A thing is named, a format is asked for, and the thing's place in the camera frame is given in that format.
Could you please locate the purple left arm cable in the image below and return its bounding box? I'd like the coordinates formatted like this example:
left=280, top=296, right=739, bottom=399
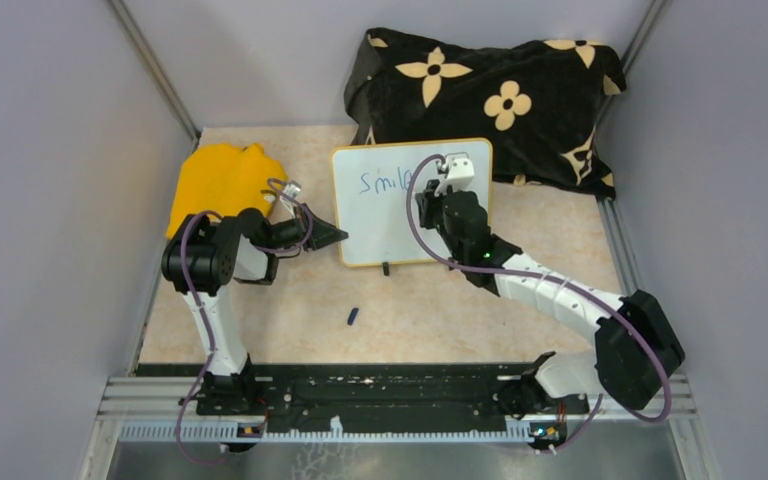
left=173, top=177, right=312, bottom=466

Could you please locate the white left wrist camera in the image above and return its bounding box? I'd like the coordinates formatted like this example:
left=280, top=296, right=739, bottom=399
left=281, top=180, right=302, bottom=199

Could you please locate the black floral blanket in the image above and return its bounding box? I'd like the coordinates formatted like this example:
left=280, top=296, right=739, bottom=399
left=343, top=27, right=627, bottom=199

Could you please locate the blue marker cap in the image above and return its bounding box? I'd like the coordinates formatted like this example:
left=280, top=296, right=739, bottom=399
left=347, top=307, right=359, bottom=326

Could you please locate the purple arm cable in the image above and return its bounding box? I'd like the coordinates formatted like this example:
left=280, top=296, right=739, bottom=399
left=405, top=154, right=674, bottom=458
left=173, top=177, right=312, bottom=466

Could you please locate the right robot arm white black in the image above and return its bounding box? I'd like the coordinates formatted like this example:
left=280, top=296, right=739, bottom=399
left=406, top=180, right=686, bottom=423

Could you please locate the yellow framed whiteboard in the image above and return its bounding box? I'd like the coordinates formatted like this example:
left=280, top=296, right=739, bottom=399
left=331, top=138, right=493, bottom=267

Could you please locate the white perforated cable tray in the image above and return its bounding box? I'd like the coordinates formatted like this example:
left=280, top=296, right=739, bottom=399
left=118, top=417, right=535, bottom=444

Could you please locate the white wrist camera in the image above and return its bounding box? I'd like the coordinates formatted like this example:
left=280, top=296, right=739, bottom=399
left=281, top=180, right=302, bottom=199
left=435, top=152, right=475, bottom=196

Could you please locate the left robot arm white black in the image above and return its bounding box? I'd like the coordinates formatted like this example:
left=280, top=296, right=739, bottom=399
left=161, top=205, right=349, bottom=416

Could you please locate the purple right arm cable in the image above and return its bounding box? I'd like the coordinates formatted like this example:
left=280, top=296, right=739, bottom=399
left=405, top=154, right=674, bottom=458

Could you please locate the yellow cloth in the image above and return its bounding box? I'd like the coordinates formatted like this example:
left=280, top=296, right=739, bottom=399
left=165, top=143, right=288, bottom=239

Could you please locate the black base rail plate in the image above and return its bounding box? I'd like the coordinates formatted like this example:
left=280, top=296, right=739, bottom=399
left=195, top=362, right=591, bottom=436

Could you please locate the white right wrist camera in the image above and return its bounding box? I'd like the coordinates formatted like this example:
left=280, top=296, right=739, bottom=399
left=435, top=152, right=475, bottom=196

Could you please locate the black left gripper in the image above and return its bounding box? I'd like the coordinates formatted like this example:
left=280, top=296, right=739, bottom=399
left=263, top=202, right=348, bottom=251

